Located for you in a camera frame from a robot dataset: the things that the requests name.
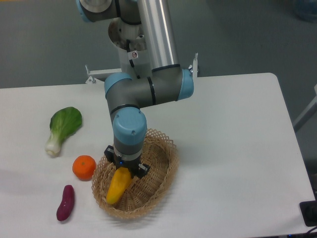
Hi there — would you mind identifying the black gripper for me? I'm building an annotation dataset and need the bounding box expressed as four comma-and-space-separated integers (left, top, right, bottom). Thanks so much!
104, 145, 151, 179

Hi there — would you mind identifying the yellow mango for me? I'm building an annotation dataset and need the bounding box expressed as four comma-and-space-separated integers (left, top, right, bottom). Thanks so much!
106, 167, 132, 205

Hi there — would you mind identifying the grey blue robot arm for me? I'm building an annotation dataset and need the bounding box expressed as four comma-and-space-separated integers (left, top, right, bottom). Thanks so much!
76, 0, 194, 178

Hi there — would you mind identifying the woven wicker basket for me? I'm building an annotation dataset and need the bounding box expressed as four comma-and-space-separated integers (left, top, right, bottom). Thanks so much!
92, 128, 179, 219

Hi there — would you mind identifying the orange tangerine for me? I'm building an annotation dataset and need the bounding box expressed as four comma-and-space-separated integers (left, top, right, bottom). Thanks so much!
72, 155, 96, 181

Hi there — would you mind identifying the purple sweet potato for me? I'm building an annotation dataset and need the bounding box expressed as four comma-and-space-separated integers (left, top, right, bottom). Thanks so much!
56, 185, 75, 222

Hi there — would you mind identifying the green bok choy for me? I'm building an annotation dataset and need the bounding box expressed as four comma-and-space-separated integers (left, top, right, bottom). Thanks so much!
45, 107, 83, 157

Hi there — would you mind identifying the black device at table corner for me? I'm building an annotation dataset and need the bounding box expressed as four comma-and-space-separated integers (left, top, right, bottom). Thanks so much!
299, 200, 317, 227

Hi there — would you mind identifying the white metal leg right edge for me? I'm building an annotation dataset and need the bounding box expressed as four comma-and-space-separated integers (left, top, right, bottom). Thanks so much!
292, 85, 317, 133

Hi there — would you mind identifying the white metal base frame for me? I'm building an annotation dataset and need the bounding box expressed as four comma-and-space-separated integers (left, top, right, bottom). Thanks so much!
85, 53, 200, 84

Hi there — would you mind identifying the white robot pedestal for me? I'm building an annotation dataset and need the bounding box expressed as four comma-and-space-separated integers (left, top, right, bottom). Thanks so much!
108, 18, 152, 78

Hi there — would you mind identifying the black pedestal cable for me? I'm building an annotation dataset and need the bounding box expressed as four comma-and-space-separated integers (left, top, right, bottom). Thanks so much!
125, 39, 143, 80

